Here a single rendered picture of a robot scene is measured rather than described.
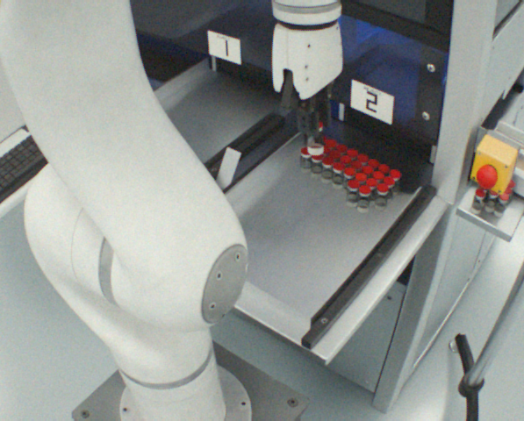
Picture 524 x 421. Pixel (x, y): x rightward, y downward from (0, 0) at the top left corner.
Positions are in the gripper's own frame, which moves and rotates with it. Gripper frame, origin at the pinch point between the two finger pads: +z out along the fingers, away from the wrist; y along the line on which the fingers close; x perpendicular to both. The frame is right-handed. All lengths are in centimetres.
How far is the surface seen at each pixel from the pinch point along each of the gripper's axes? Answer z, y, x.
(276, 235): 25.2, 0.5, -7.8
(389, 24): -5.5, -24.1, -0.1
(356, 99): 12.0, -24.2, -6.9
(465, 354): 104, -50, 22
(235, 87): 23, -30, -41
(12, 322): 106, 25, -115
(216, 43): 8.4, -25.0, -39.7
